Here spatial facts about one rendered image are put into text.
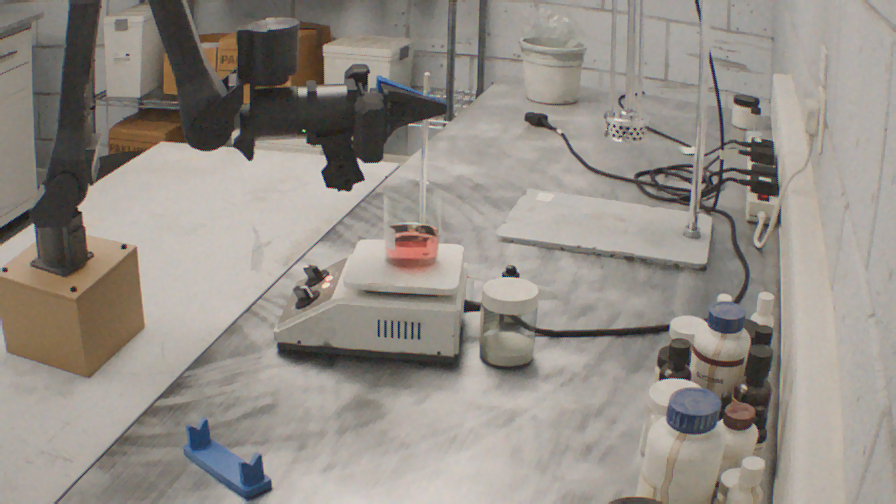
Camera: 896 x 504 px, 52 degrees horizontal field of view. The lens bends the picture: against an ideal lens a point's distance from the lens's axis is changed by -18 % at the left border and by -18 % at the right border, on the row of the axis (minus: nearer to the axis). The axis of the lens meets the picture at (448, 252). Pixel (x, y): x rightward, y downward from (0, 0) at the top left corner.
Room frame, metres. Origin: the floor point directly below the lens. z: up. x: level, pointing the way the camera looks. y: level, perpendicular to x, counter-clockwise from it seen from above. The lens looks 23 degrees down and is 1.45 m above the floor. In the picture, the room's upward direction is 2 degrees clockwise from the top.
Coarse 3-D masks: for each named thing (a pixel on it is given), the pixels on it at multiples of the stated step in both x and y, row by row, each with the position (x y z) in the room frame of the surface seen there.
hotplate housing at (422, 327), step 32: (288, 320) 1.03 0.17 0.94; (320, 320) 1.02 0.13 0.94; (352, 320) 1.02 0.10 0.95; (384, 320) 1.02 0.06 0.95; (416, 320) 1.02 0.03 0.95; (448, 320) 1.01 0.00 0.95; (320, 352) 1.03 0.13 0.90; (352, 352) 1.02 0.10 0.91; (384, 352) 1.02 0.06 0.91; (416, 352) 1.02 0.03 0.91; (448, 352) 1.01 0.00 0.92
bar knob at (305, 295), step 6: (294, 288) 1.07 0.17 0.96; (300, 288) 1.06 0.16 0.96; (306, 288) 1.05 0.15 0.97; (300, 294) 1.06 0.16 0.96; (306, 294) 1.05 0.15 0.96; (312, 294) 1.05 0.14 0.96; (318, 294) 1.06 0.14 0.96; (300, 300) 1.06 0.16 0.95; (306, 300) 1.05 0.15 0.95; (312, 300) 1.05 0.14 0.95; (300, 306) 1.05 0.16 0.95
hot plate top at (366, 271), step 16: (368, 240) 1.14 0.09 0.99; (352, 256) 1.09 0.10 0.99; (368, 256) 1.09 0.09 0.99; (448, 256) 1.10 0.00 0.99; (352, 272) 1.05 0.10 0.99; (368, 272) 1.05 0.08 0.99; (384, 272) 1.05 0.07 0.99; (400, 272) 1.05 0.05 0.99; (432, 272) 1.06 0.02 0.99; (448, 272) 1.06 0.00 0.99; (352, 288) 1.02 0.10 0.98; (368, 288) 1.02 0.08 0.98; (384, 288) 1.02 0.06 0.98; (400, 288) 1.02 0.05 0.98; (416, 288) 1.02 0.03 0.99; (432, 288) 1.02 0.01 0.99; (448, 288) 1.02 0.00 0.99
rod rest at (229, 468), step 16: (192, 432) 0.80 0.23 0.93; (208, 432) 0.81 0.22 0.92; (192, 448) 0.80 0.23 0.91; (208, 448) 0.80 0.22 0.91; (224, 448) 0.81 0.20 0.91; (208, 464) 0.77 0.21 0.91; (224, 464) 0.78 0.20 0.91; (240, 464) 0.75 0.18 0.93; (256, 464) 0.76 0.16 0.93; (224, 480) 0.76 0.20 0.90; (240, 480) 0.75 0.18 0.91; (256, 480) 0.76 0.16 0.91
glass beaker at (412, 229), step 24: (384, 192) 1.08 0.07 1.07; (408, 192) 1.11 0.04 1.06; (432, 192) 1.10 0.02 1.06; (384, 216) 1.07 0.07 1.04; (408, 216) 1.05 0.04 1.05; (432, 216) 1.06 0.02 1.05; (384, 240) 1.07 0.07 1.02; (408, 240) 1.05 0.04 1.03; (432, 240) 1.06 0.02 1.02; (384, 264) 1.07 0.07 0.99; (408, 264) 1.05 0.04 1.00; (432, 264) 1.06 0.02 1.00
